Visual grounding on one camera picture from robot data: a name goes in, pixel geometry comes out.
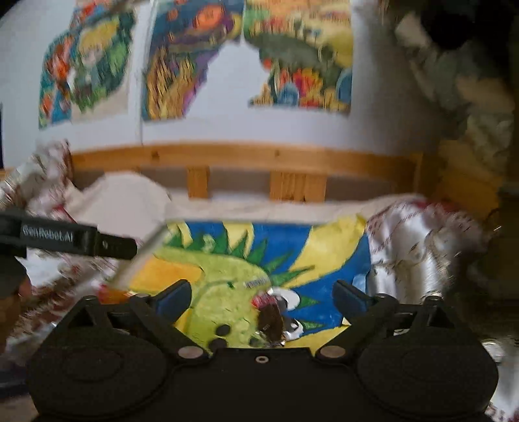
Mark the cream pillow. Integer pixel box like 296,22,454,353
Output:
64,171,424,230

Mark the swirly sun drawing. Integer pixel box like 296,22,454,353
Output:
142,1,245,121

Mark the wooden bed headboard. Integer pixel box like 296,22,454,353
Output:
71,143,440,203

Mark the grey tray with colourful lining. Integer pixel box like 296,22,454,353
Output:
109,216,370,351

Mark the dark brown snack packet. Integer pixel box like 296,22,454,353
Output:
252,292,304,347

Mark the blond child drawing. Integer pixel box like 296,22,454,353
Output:
38,1,137,129

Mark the orange foil snack packet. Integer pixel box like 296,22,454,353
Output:
97,284,136,304

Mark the floral satin bedspread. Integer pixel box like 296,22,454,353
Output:
1,142,518,421

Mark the landscape hills drawing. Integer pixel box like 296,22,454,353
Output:
243,0,354,114

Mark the person's left hand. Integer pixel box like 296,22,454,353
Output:
0,277,32,354

